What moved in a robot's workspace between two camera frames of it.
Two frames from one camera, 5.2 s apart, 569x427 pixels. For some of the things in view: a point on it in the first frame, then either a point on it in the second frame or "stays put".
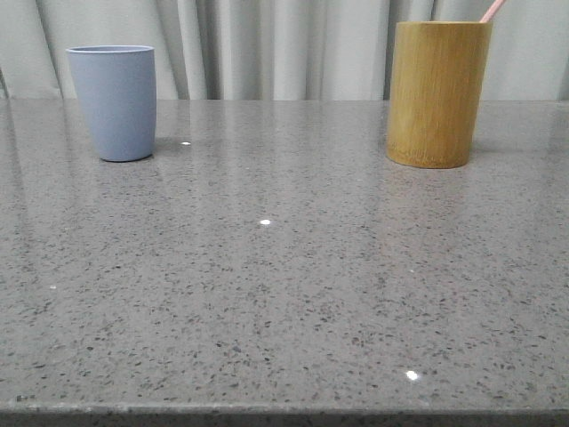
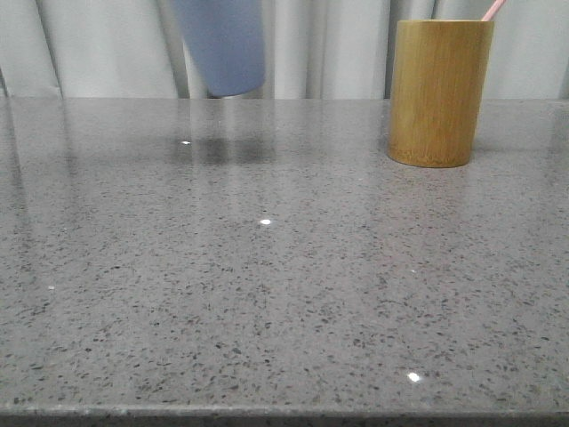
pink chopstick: [493, 9] stays put
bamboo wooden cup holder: [438, 78] stays put
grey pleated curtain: [275, 50] stays put
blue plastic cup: [118, 85] to [225, 41]
